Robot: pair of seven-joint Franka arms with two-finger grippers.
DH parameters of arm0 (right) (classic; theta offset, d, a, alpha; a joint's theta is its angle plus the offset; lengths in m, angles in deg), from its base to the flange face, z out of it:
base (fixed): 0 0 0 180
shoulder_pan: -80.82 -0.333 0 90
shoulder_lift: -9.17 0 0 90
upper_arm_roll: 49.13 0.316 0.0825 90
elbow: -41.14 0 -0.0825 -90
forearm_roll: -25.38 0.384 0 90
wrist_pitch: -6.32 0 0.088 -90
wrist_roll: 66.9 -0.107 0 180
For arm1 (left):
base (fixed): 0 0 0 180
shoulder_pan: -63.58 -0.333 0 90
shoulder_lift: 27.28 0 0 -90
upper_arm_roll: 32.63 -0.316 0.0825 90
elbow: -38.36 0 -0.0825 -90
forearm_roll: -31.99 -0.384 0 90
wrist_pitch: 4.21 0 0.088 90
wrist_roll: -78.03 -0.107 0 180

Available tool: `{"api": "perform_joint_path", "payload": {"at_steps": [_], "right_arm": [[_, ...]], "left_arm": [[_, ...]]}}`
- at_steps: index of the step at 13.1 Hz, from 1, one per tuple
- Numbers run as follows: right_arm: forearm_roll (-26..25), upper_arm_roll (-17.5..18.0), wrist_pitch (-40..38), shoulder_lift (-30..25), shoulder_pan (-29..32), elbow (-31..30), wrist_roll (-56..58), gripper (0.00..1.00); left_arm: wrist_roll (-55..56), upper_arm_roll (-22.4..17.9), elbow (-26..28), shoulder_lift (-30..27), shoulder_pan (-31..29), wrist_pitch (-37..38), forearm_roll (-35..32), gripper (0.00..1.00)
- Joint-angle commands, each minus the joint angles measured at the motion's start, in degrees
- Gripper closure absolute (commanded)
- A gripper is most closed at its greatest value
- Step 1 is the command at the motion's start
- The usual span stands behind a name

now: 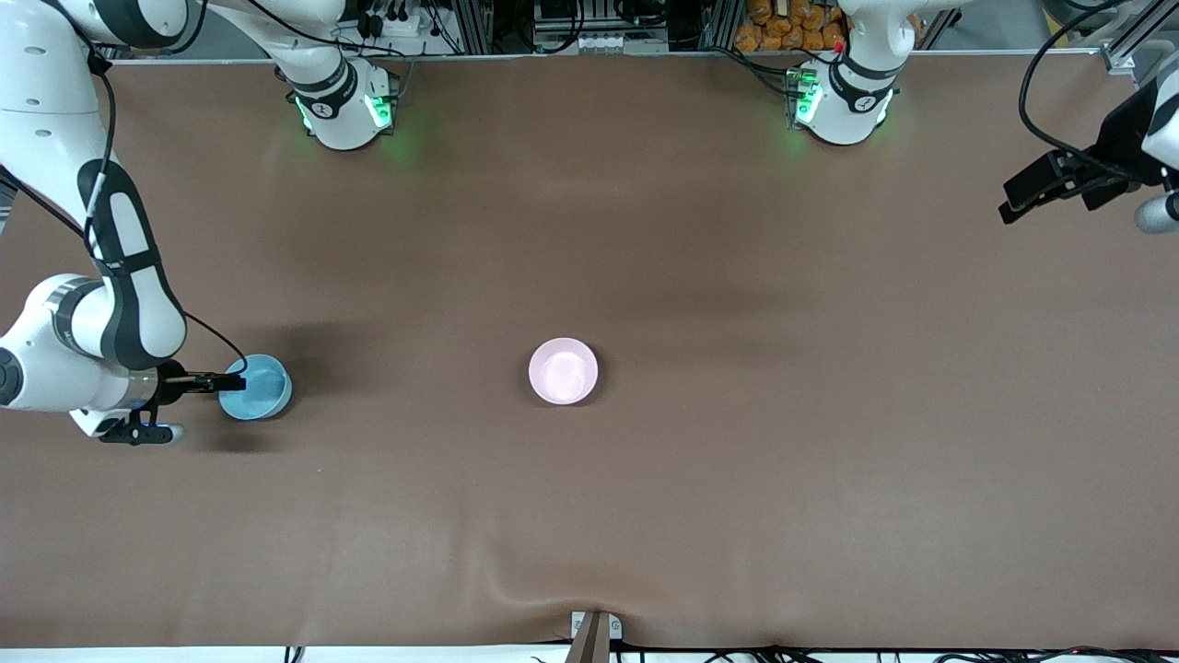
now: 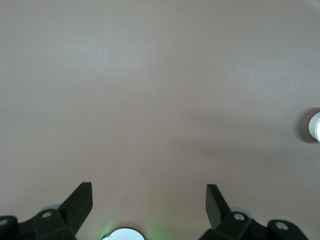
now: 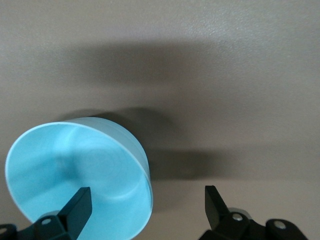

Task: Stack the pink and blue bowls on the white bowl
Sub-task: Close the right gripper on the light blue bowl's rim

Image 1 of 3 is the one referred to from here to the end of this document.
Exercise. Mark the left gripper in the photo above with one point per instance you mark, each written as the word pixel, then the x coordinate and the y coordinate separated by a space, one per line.
pixel 1120 140

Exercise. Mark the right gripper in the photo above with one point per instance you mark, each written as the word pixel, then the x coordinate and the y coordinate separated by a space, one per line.
pixel 171 382

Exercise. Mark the blue bowl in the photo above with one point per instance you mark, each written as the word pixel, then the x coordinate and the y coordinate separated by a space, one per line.
pixel 267 398

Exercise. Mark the pink bowl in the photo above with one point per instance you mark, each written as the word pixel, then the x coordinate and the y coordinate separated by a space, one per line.
pixel 562 370

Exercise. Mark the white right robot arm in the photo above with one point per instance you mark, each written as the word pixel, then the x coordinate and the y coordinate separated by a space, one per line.
pixel 37 110

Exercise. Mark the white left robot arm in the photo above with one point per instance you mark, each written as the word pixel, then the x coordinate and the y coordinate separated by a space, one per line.
pixel 843 124

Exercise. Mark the pile of orange items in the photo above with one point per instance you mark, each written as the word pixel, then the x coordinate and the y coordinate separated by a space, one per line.
pixel 783 32

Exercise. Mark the brown table cover sheet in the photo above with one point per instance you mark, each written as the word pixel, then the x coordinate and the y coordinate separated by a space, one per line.
pixel 589 516

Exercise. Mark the white power strip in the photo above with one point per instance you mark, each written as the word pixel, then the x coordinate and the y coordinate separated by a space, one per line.
pixel 396 23

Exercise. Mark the brown mounting bar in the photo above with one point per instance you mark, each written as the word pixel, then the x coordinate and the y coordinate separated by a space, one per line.
pixel 589 645

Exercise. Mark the white terminal strip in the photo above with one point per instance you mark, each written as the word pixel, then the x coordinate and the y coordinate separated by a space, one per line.
pixel 608 42

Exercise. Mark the aluminium frame strut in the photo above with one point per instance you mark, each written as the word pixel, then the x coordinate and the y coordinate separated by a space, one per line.
pixel 1119 57

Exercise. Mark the aluminium frame post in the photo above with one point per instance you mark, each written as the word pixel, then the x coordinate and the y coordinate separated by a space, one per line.
pixel 472 23
pixel 720 23

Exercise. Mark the grey metal bracket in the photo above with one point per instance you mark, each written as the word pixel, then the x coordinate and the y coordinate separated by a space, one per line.
pixel 615 628

